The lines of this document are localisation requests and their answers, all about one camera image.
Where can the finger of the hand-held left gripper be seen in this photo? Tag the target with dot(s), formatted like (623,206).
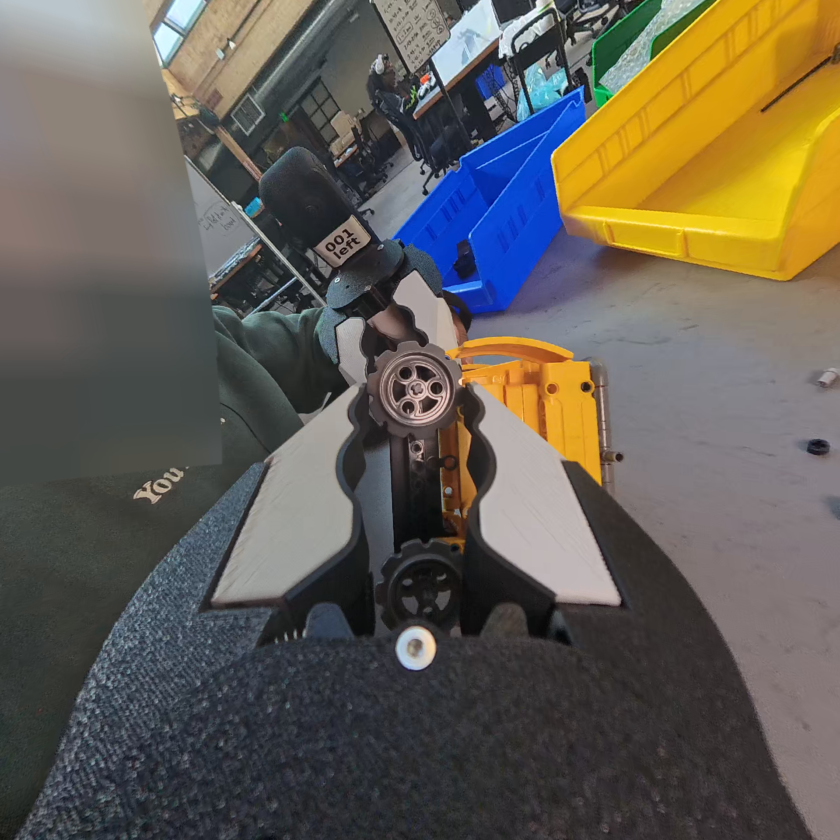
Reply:
(430,308)
(351,341)

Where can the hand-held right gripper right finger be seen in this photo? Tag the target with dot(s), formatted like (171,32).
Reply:
(538,525)

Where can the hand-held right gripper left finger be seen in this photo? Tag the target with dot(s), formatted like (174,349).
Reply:
(295,525)

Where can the dark grey lego wheel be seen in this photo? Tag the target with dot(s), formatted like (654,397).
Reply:
(413,387)
(420,587)

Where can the yellow black lego model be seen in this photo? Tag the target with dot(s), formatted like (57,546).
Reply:
(558,407)

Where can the blue plastic bin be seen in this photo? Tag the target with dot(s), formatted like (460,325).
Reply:
(512,197)

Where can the person's left forearm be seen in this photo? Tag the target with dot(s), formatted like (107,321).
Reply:
(275,354)

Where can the heap of dark lego parts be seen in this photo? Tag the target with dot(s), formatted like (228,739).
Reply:
(464,257)

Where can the small black lego bush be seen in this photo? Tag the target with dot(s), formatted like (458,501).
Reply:
(818,447)

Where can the black lego axle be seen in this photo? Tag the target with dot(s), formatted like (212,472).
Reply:
(794,85)

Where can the person's left hand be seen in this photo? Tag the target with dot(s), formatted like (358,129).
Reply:
(461,318)

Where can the black office chair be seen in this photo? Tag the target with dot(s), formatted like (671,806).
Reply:
(426,148)

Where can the handwritten whiteboard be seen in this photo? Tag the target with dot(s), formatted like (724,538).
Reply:
(413,29)

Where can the long wood top desk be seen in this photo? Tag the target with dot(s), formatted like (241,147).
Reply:
(459,46)

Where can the blue mesh crate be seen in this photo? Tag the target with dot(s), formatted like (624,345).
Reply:
(489,82)

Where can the teal plastic bag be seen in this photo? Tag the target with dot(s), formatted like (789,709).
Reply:
(538,88)

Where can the green plastic bin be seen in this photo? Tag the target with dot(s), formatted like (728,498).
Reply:
(610,46)

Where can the small light grey connector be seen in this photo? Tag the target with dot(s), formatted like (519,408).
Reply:
(827,378)

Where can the yellow parts bin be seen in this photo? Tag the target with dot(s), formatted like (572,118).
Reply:
(722,164)

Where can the clear bubble wrap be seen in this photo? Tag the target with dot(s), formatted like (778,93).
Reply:
(636,52)

